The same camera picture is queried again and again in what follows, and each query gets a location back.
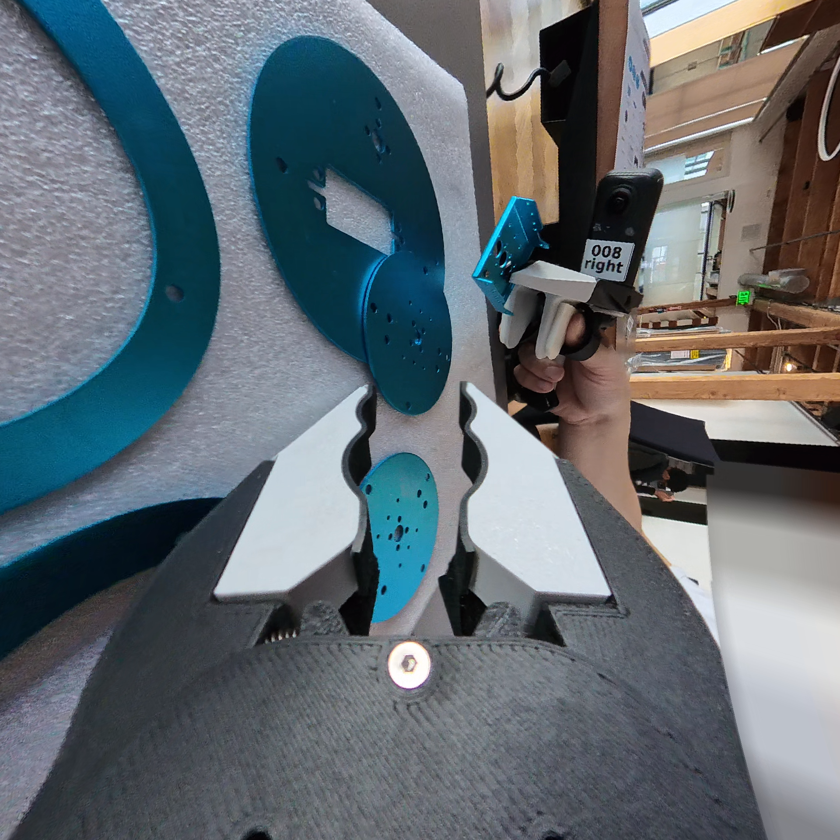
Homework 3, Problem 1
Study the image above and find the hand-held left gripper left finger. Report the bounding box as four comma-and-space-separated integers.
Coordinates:
213, 385, 380, 614

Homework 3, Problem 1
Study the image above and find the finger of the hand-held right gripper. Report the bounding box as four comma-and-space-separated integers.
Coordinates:
521, 260, 597, 284
507, 276, 598, 301

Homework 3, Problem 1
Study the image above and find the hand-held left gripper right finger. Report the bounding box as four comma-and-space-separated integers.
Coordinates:
438, 382, 616, 634

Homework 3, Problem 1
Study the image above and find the blue square metal bracket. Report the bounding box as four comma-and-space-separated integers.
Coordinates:
472, 197, 549, 316

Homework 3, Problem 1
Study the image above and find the small blue perforated disc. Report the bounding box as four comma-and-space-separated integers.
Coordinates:
363, 251, 455, 416
357, 453, 439, 623

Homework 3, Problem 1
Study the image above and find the person's right forearm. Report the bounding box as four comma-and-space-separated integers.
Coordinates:
554, 420, 647, 536

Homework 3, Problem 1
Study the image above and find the person's right hand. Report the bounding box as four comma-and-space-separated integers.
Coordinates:
514, 315, 632, 426

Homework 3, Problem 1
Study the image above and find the white printed poster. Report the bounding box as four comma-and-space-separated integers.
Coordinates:
620, 0, 652, 173

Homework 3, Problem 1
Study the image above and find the white foam sheet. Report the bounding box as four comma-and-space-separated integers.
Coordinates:
0, 0, 501, 723

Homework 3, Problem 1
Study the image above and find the white table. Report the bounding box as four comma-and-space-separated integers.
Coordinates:
640, 397, 840, 454

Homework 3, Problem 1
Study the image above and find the large blue disc rectangular cutout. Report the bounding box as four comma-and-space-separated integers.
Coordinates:
248, 36, 446, 365

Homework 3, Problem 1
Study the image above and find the black coiled cable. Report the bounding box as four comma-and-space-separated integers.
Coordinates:
489, 62, 549, 101

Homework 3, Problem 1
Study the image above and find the black desk frame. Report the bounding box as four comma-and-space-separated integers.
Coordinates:
538, 3, 601, 257

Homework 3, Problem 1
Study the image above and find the blue metal ring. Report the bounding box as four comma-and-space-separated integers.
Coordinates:
0, 0, 221, 513
0, 497, 224, 657

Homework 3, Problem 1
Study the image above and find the large white ring light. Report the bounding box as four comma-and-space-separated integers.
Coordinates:
815, 82, 840, 163

